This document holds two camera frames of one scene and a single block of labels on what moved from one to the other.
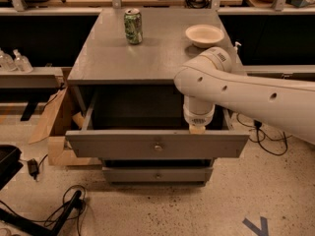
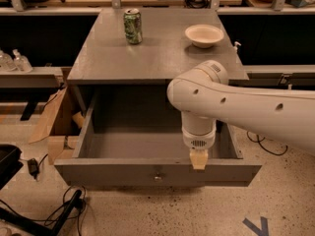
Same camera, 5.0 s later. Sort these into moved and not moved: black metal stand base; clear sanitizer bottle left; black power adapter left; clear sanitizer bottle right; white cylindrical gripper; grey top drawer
Moved: white cylindrical gripper; grey top drawer
Not moved: black metal stand base; clear sanitizer bottle left; clear sanitizer bottle right; black power adapter left
